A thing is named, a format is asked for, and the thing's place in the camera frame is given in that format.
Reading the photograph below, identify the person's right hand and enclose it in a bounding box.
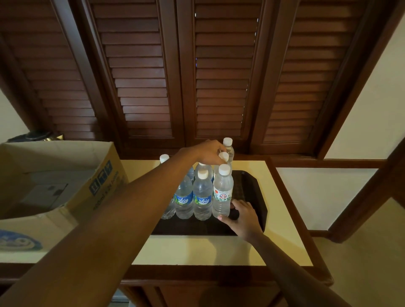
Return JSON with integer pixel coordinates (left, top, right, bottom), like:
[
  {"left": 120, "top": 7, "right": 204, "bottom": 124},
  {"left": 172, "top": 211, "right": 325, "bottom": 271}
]
[{"left": 218, "top": 199, "right": 265, "bottom": 242}]

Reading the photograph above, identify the person's left hand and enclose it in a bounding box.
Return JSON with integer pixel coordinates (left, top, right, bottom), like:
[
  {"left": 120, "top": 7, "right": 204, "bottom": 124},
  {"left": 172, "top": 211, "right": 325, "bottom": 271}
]
[{"left": 178, "top": 139, "right": 227, "bottom": 169}]

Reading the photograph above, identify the small white-capped plastic bottle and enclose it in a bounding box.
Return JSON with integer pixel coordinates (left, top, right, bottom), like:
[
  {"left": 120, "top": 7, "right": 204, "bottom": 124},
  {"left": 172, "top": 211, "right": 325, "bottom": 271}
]
[{"left": 213, "top": 152, "right": 234, "bottom": 176}]

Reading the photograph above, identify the red label plastic bottle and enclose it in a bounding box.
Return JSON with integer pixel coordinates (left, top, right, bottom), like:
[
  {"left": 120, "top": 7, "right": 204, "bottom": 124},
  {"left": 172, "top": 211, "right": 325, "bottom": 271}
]
[{"left": 212, "top": 164, "right": 235, "bottom": 219}]

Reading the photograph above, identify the person's left forearm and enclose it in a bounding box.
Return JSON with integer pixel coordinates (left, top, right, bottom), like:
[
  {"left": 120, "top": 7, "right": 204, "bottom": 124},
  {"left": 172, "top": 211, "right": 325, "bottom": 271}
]
[{"left": 0, "top": 151, "right": 197, "bottom": 307}]

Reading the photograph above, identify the person's right forearm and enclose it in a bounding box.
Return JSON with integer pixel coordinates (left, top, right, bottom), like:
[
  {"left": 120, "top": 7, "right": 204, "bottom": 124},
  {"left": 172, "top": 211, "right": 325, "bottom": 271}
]
[{"left": 249, "top": 232, "right": 352, "bottom": 307}]

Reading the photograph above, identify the group of clear water bottles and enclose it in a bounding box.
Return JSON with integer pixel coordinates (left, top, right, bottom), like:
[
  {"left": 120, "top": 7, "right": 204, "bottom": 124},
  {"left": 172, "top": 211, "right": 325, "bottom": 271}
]
[{"left": 159, "top": 137, "right": 235, "bottom": 221}]

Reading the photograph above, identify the dark rectangular serving tray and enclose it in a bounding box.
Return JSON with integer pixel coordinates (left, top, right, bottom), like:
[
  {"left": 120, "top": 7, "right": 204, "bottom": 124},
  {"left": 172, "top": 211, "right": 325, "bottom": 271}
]
[{"left": 151, "top": 170, "right": 268, "bottom": 237}]

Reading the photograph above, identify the wooden cabinet with cream top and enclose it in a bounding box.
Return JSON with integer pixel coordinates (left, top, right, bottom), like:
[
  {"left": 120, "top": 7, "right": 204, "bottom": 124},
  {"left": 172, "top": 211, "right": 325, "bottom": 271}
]
[{"left": 0, "top": 155, "right": 335, "bottom": 307}]

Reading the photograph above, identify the brown wooden louvred shutter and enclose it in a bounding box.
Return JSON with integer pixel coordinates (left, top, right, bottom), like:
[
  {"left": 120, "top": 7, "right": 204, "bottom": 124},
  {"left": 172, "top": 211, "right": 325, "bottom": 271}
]
[
  {"left": 0, "top": 0, "right": 106, "bottom": 142},
  {"left": 76, "top": 0, "right": 186, "bottom": 150},
  {"left": 249, "top": 0, "right": 391, "bottom": 156},
  {"left": 177, "top": 0, "right": 279, "bottom": 148}
]

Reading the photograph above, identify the open brown cardboard box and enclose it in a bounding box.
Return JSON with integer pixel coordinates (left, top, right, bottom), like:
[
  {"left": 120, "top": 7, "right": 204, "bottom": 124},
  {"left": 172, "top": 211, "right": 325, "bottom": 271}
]
[{"left": 0, "top": 141, "right": 129, "bottom": 263}]

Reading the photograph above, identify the black round object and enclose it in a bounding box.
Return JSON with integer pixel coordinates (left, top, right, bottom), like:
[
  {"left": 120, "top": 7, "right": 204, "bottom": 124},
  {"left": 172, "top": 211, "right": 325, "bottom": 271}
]
[{"left": 7, "top": 131, "right": 64, "bottom": 143}]

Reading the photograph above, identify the brown wooden wall trim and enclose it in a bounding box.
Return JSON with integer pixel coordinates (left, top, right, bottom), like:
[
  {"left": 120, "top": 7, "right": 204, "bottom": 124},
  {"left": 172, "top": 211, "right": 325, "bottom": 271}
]
[{"left": 271, "top": 0, "right": 405, "bottom": 245}]

